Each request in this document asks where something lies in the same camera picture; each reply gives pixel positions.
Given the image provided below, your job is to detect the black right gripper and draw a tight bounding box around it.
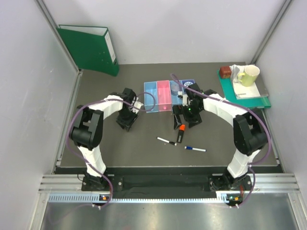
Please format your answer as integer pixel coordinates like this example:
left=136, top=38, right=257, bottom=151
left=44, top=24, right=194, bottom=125
left=172, top=103, right=202, bottom=130

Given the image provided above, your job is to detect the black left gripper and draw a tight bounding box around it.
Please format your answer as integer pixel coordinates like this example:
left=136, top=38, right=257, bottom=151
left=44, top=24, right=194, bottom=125
left=116, top=107, right=139, bottom=131

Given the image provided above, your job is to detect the orange highlighter marker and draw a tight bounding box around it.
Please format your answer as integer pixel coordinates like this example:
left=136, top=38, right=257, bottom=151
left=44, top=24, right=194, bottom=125
left=177, top=124, right=185, bottom=143

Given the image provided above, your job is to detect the blue white marker pen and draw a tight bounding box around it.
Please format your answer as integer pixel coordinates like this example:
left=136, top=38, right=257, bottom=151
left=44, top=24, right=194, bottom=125
left=184, top=146, right=206, bottom=152

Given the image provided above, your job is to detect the black white marker pen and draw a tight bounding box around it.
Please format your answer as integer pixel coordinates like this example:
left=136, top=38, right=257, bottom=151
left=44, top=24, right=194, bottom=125
left=157, top=137, right=177, bottom=146

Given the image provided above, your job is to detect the sky blue drawer box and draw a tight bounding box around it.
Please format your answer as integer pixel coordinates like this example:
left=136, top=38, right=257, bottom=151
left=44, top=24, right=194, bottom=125
left=169, top=80, right=184, bottom=105

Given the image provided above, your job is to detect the patterned washi tape roll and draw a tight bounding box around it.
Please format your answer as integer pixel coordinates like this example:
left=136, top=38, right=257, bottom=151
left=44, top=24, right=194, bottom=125
left=182, top=80, right=195, bottom=87

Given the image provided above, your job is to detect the pink drawer box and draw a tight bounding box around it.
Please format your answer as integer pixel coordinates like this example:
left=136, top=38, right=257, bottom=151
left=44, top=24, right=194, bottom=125
left=157, top=80, right=172, bottom=112

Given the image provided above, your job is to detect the purple drawer box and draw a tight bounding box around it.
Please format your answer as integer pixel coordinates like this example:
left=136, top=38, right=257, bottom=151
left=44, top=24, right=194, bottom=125
left=180, top=79, right=195, bottom=90

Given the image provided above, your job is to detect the teal clip file folder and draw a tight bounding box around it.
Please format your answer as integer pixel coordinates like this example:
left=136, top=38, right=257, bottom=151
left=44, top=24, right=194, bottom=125
left=217, top=70, right=272, bottom=109

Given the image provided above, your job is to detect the light blue drawer box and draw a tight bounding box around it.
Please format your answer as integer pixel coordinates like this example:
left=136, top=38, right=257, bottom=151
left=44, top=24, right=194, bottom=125
left=144, top=81, right=159, bottom=113

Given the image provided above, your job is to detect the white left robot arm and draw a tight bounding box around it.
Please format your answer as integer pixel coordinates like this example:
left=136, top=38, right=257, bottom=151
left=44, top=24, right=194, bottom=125
left=69, top=88, right=143, bottom=191

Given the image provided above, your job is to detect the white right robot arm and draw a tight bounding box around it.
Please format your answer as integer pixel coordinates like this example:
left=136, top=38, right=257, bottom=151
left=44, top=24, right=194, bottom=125
left=173, top=83, right=268, bottom=191

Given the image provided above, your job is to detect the white printed paper sheet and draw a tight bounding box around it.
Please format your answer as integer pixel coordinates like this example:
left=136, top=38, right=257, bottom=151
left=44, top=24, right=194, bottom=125
left=233, top=82, right=260, bottom=99

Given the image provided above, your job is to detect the dark red cube box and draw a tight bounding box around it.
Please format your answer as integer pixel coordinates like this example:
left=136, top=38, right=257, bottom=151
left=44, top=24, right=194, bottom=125
left=219, top=66, right=232, bottom=79

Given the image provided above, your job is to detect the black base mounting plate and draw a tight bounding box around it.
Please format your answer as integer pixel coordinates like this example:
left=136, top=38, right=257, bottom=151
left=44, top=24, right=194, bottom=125
left=81, top=173, right=240, bottom=192

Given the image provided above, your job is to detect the crumpled patterned wrapper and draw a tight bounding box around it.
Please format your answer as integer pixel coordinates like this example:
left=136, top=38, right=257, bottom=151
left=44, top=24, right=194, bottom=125
left=230, top=64, right=245, bottom=83

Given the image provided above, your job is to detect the yellow-green ceramic mug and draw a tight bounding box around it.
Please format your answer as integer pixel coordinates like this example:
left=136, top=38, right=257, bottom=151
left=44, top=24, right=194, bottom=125
left=237, top=65, right=260, bottom=87

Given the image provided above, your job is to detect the green lever arch binder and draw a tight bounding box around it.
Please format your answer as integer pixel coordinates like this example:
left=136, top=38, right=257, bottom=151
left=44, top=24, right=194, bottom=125
left=57, top=25, right=119, bottom=77

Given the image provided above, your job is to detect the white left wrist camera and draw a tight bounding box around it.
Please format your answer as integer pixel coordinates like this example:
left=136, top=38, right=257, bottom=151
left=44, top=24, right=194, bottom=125
left=132, top=101, right=143, bottom=114

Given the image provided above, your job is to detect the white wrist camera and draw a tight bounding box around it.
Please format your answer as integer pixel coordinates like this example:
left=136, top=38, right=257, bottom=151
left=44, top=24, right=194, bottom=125
left=132, top=101, right=143, bottom=114
left=178, top=94, right=189, bottom=106

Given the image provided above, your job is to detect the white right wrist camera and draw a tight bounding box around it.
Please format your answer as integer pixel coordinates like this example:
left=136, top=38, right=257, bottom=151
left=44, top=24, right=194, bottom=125
left=178, top=94, right=189, bottom=106

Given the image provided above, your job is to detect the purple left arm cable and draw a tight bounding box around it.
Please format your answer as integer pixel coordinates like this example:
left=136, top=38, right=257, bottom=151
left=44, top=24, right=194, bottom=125
left=47, top=92, right=156, bottom=225

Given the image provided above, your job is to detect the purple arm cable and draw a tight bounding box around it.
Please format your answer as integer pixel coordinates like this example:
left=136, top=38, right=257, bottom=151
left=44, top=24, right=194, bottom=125
left=170, top=73, right=272, bottom=208
left=47, top=92, right=156, bottom=225

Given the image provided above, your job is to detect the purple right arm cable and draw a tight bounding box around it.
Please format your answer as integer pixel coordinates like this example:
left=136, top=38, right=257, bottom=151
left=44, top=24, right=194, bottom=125
left=170, top=73, right=272, bottom=208

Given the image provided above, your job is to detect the white slotted cable duct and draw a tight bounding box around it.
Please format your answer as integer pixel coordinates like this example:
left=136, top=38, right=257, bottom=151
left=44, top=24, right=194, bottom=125
left=47, top=192, right=240, bottom=204

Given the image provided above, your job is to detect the aluminium front rail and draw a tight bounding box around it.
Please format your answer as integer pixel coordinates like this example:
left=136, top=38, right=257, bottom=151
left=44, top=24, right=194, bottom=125
left=38, top=173, right=299, bottom=193

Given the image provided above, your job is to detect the aluminium frame post left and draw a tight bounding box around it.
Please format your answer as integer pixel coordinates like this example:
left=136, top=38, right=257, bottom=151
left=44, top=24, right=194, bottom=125
left=35, top=0, right=83, bottom=174

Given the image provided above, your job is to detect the aluminium frame post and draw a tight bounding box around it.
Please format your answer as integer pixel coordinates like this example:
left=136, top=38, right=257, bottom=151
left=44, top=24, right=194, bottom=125
left=249, top=0, right=294, bottom=64
left=35, top=0, right=83, bottom=174

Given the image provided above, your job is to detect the aluminium frame post right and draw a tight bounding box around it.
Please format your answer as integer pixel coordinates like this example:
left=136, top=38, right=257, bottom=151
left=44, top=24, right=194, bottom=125
left=249, top=0, right=294, bottom=64

